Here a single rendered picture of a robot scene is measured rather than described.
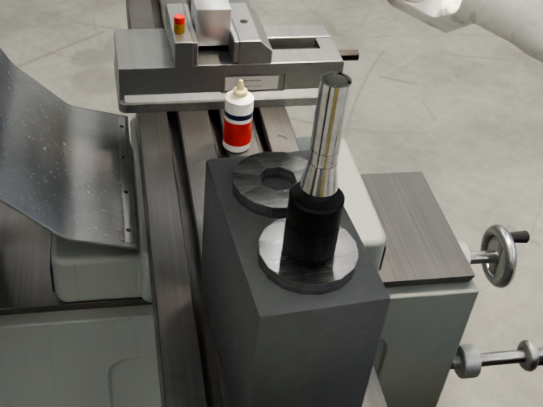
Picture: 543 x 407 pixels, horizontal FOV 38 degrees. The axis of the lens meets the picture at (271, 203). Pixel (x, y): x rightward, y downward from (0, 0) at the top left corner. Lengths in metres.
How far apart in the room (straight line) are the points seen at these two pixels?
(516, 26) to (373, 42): 2.55
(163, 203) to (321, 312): 0.42
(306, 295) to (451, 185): 2.08
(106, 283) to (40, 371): 0.21
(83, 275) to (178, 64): 0.34
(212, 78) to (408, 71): 2.16
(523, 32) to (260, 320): 0.48
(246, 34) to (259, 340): 0.63
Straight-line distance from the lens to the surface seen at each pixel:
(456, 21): 0.99
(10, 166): 1.10
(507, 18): 0.96
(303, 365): 0.73
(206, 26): 1.20
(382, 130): 2.93
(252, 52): 1.20
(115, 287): 1.17
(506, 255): 1.48
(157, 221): 1.02
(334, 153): 0.63
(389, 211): 1.40
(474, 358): 1.47
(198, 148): 1.14
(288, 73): 1.23
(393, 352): 1.39
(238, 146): 1.13
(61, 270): 1.15
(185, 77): 1.21
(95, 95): 2.99
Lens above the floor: 1.62
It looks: 40 degrees down
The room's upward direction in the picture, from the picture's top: 7 degrees clockwise
